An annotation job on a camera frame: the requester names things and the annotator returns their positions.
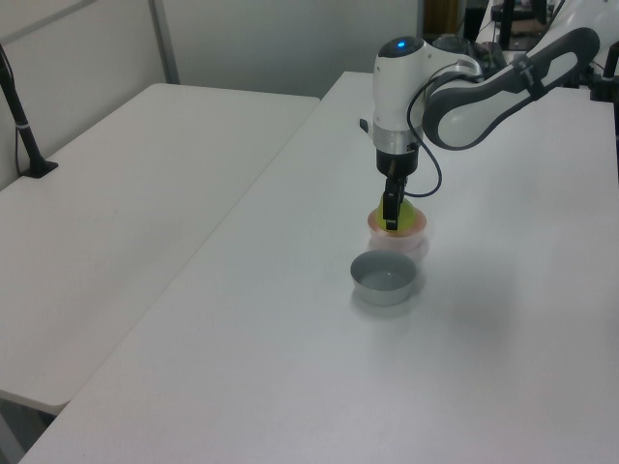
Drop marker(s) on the black camera pole with base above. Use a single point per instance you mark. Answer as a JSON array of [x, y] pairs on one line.
[[21, 125]]

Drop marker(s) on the yellow wooden panel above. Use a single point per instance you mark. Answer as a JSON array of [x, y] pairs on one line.
[[442, 17]]

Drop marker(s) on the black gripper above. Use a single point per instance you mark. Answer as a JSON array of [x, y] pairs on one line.
[[397, 163]]

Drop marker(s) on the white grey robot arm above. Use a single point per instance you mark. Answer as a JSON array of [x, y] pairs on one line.
[[464, 106]]

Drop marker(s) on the white side table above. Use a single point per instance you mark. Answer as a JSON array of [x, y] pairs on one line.
[[121, 217]]

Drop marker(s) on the black monitor stand pole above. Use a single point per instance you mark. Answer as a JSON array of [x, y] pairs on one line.
[[507, 24]]

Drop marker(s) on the pink plastic bowl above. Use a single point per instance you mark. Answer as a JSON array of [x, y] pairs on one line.
[[396, 241]]

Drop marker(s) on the green yellow pear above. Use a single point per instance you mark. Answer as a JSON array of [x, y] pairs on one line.
[[408, 216]]

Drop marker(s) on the black pole with clamp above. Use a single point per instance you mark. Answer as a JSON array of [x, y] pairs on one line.
[[607, 72]]

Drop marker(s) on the grey plastic bowl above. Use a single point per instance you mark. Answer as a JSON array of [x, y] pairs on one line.
[[383, 280]]

